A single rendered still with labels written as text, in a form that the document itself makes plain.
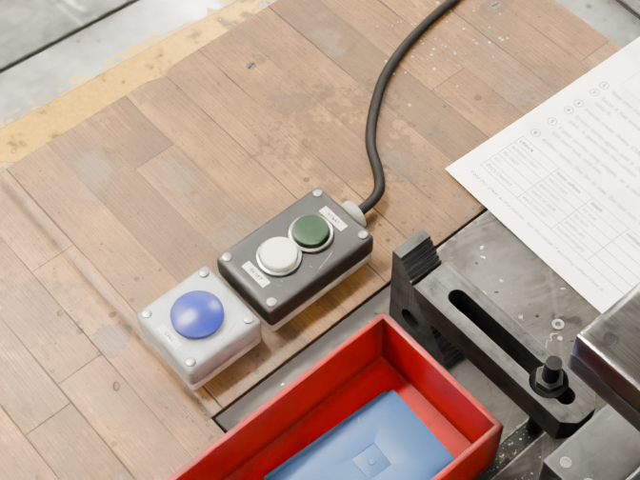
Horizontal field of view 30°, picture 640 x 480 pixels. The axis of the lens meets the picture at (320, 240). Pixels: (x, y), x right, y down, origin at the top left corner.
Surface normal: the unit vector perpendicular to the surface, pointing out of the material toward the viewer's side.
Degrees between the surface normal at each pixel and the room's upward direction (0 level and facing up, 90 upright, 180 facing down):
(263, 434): 90
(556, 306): 0
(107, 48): 0
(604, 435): 0
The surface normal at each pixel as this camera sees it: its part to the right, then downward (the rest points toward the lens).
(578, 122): 0.00, -0.55
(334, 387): 0.65, 0.62
